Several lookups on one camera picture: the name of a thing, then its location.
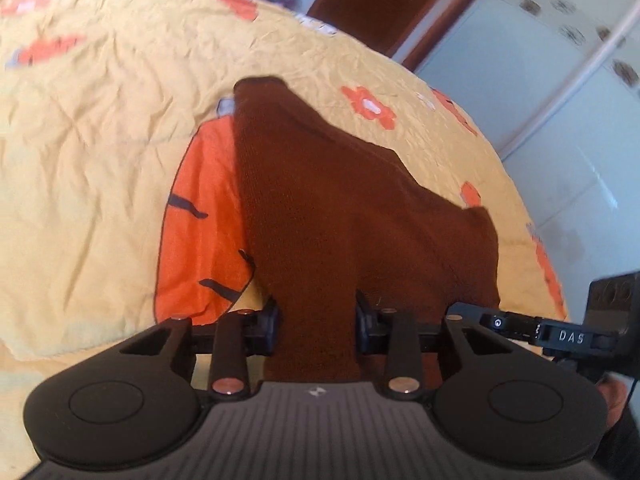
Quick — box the white sliding wardrobe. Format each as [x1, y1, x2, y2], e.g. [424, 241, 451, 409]
[418, 0, 639, 320]

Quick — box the right hand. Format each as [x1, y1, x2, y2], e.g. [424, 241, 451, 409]
[597, 375, 629, 429]

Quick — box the yellow cartoon print bedspread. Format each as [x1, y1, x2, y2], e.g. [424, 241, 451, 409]
[1, 0, 567, 479]

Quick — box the brown knit sweater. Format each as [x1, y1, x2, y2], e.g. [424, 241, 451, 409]
[233, 77, 500, 382]

